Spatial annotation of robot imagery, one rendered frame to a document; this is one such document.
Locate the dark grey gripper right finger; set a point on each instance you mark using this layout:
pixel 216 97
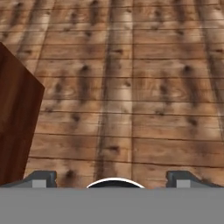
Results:
pixel 182 178

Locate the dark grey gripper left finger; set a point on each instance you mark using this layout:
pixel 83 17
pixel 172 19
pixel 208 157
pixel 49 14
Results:
pixel 40 178

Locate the round black white-rimmed object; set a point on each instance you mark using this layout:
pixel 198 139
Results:
pixel 115 183

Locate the dark brown wooden counter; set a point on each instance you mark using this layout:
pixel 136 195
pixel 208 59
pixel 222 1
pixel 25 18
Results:
pixel 16 116

